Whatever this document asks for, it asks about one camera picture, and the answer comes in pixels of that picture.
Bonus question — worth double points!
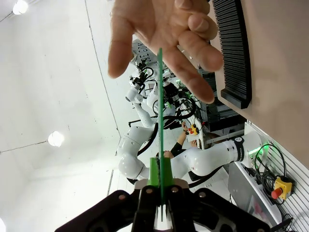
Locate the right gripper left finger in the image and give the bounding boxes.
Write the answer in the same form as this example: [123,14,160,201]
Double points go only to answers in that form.
[55,157,161,232]

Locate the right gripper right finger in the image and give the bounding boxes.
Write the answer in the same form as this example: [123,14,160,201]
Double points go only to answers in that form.
[163,157,271,232]

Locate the green PCB board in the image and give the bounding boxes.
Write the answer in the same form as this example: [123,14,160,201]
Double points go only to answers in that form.
[156,47,168,222]

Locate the black slotted PCB rack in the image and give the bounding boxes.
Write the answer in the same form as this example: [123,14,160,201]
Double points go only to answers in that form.
[211,0,253,109]

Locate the person's right hand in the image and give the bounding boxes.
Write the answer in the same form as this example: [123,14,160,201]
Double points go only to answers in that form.
[108,0,224,104]

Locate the seated background operator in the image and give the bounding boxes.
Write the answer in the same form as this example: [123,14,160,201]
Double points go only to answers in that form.
[163,120,206,160]

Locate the black equipment cabinet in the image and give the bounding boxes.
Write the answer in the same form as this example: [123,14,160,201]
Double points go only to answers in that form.
[197,67,243,136]

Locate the yellow emergency stop button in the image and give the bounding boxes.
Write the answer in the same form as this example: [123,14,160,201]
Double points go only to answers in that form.
[271,176,293,200]

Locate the round ceiling light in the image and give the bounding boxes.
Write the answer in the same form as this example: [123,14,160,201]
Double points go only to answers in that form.
[47,130,65,147]
[12,0,29,15]

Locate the background robot black gripper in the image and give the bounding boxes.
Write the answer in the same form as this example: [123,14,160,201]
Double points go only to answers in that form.
[163,70,197,111]

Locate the white slotted mounting panel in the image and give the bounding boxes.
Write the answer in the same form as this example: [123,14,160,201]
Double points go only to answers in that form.
[228,120,309,232]

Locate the white banner black letters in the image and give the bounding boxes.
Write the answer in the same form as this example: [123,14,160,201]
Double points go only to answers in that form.
[134,42,152,64]

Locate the black cable bundle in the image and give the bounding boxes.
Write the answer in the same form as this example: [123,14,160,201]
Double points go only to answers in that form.
[254,142,289,187]

